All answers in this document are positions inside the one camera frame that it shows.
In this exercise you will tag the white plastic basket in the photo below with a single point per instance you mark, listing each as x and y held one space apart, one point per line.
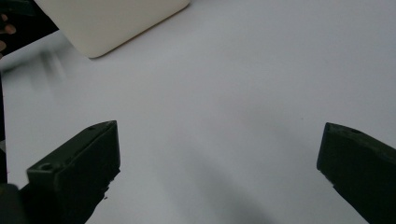
106 21

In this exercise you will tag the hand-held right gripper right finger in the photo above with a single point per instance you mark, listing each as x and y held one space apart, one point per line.
361 165

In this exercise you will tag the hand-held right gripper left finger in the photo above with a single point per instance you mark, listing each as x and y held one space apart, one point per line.
77 168

